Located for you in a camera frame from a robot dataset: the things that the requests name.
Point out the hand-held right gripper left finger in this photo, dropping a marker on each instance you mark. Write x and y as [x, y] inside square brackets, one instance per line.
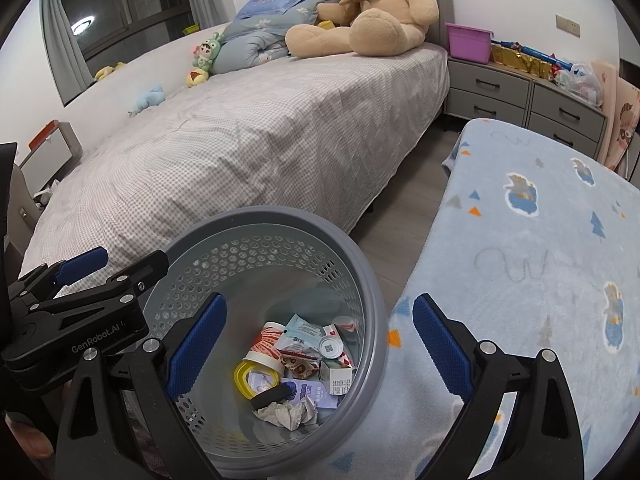
[197, 345]

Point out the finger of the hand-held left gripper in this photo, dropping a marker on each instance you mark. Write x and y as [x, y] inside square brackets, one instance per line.
[135, 275]
[82, 265]

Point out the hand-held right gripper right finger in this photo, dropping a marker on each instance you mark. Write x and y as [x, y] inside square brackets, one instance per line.
[442, 347]

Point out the red paper cup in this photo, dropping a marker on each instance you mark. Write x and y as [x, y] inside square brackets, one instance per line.
[265, 345]

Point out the black plastic piece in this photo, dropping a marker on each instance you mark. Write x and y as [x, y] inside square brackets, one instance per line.
[270, 399]

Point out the white printed wrapper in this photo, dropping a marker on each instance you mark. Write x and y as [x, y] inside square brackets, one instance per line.
[305, 332]

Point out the white paper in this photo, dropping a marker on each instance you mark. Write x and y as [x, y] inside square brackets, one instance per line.
[287, 415]

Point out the grey perforated plastic basket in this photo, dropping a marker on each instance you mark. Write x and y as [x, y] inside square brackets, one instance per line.
[280, 260]

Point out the long purple cardboard box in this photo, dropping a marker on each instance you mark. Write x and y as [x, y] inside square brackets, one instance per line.
[310, 392]

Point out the person's left hand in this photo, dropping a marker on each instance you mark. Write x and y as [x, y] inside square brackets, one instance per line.
[30, 442]

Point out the white panel with orange edge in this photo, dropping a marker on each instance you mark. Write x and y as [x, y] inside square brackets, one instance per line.
[55, 150]

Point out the blue printed fleece blanket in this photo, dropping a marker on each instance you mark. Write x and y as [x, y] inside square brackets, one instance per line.
[525, 260]

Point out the light blue plush toy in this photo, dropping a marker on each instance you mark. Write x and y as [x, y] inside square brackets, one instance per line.
[150, 97]

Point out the bed with grey checked sheet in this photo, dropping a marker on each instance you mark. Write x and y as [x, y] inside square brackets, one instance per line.
[250, 125]

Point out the yellow red plush toy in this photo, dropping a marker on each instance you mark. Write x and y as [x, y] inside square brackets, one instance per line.
[196, 78]

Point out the green hooded plush doll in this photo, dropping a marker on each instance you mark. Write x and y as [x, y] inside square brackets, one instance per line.
[207, 52]

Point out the small yellow green toy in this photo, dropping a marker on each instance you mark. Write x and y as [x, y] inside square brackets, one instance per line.
[190, 29]

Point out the light blue floral quilt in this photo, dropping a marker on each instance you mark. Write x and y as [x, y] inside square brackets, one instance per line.
[250, 50]

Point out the dark window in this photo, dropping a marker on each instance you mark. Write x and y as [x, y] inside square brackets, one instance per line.
[130, 5]

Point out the grey drawer dresser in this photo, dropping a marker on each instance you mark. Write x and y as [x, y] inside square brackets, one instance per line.
[490, 85]

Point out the pink bear print board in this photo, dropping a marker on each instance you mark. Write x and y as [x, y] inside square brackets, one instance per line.
[625, 120]

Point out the gold foil boxes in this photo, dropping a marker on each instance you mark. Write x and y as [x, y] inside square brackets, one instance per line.
[520, 62]

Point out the clear plastic bag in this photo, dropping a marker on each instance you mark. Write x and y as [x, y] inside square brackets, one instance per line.
[582, 85]

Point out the purple plastic bin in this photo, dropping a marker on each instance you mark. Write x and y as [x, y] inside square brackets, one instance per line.
[467, 42]

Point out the blue printed pillow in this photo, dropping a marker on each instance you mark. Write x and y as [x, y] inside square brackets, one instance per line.
[275, 2]

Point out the yellow toy block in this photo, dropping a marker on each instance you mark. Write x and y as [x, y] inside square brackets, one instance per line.
[326, 24]

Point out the large tan teddy bear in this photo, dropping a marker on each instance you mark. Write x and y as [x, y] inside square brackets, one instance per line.
[390, 5]

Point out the wall switch plate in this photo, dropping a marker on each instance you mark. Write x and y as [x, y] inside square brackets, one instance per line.
[568, 25]

